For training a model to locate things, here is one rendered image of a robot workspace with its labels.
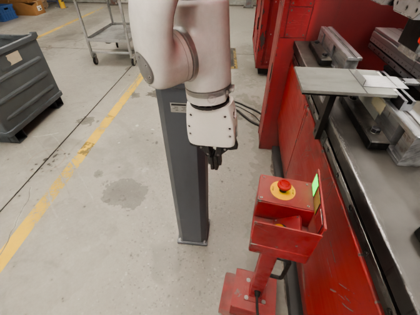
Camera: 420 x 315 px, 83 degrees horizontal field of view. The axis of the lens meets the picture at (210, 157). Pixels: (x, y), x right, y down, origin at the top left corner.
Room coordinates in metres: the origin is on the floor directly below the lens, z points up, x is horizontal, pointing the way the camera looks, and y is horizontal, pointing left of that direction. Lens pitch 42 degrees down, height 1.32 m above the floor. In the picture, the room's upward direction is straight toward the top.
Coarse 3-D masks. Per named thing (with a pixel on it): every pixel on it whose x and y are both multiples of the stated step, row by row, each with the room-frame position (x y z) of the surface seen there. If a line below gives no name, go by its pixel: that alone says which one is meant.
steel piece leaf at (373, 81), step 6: (354, 72) 0.75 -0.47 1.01; (360, 72) 0.72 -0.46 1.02; (360, 78) 0.70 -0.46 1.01; (366, 78) 0.73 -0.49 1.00; (372, 78) 0.73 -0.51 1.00; (378, 78) 0.73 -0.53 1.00; (384, 78) 0.73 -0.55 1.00; (366, 84) 0.68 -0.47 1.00; (372, 84) 0.68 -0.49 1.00; (378, 84) 0.68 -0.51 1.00; (384, 84) 0.68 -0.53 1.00; (390, 84) 0.68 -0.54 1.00
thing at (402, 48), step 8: (408, 24) 0.74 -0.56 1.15; (416, 24) 0.71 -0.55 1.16; (408, 32) 0.73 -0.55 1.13; (416, 32) 0.69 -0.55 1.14; (400, 40) 0.75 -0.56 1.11; (408, 40) 0.71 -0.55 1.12; (416, 40) 0.68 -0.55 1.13; (400, 48) 0.74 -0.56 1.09; (408, 48) 0.69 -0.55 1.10; (416, 48) 0.66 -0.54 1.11; (408, 56) 0.69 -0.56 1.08; (416, 56) 0.66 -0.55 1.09
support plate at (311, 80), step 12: (300, 72) 0.77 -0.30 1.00; (312, 72) 0.77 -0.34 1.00; (324, 72) 0.77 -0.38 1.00; (336, 72) 0.77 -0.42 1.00; (348, 72) 0.77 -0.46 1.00; (372, 72) 0.77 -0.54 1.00; (300, 84) 0.69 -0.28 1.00; (312, 84) 0.69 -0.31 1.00; (324, 84) 0.69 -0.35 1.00; (336, 84) 0.69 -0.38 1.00; (348, 84) 0.69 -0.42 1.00; (372, 96) 0.63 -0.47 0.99; (384, 96) 0.62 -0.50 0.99; (396, 96) 0.62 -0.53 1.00
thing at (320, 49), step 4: (312, 44) 1.39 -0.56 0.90; (316, 44) 1.39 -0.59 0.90; (320, 44) 1.39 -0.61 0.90; (312, 48) 1.35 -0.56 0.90; (316, 48) 1.33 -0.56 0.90; (320, 48) 1.33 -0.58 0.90; (312, 52) 1.33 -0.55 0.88; (316, 52) 1.27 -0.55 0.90; (320, 52) 1.26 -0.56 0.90; (316, 56) 1.25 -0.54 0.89; (320, 56) 1.20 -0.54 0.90; (328, 56) 1.20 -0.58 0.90; (320, 60) 1.17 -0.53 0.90; (324, 60) 1.16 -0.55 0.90; (328, 60) 1.16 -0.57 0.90; (320, 64) 1.16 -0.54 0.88; (324, 64) 1.16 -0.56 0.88; (328, 64) 1.16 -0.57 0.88
